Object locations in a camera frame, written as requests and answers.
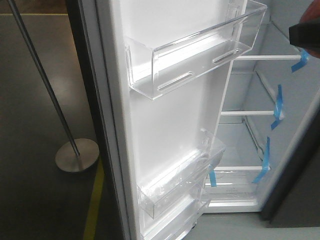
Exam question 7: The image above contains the steel sign stand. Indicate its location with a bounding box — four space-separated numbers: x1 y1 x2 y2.
7 0 100 173

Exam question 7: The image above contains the clear door bin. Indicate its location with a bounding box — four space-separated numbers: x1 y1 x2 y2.
137 128 226 219
120 0 267 100

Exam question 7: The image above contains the red yellow apple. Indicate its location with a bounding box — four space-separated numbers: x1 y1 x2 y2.
299 3 320 60

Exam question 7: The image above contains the clear crisper drawer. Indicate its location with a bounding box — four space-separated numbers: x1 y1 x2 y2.
205 170 258 209

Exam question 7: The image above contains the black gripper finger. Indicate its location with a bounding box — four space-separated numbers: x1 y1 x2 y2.
288 19 320 52

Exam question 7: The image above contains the clear upper door bin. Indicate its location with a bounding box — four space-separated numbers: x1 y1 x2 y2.
120 0 267 100

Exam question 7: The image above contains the clear lower door bin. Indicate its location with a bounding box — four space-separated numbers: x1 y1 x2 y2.
137 128 226 219

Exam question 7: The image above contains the open fridge door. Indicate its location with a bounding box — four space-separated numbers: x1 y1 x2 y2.
65 0 234 240

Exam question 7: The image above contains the white fridge interior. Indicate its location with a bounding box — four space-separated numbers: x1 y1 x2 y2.
206 0 320 214

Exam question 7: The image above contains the blue tape strip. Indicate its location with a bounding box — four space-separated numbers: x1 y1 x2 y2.
208 164 217 188

